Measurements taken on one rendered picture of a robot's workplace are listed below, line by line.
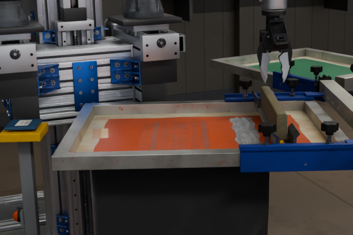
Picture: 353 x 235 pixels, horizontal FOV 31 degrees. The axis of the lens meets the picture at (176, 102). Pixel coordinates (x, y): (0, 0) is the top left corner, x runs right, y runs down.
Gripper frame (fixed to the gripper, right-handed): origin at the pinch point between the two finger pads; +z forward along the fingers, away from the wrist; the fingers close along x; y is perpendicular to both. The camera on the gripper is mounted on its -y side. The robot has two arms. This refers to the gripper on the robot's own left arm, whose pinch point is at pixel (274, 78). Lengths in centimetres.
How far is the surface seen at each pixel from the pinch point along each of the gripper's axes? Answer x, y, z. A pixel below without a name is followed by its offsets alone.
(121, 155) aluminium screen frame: 44, -29, 13
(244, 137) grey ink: 9.6, -5.6, 16.1
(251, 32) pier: -45, 434, 38
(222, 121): 14.6, 14.2, 16.2
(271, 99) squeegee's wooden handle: 1.1, -0.9, 5.9
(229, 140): 14.2, -7.2, 16.4
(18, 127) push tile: 79, 8, 14
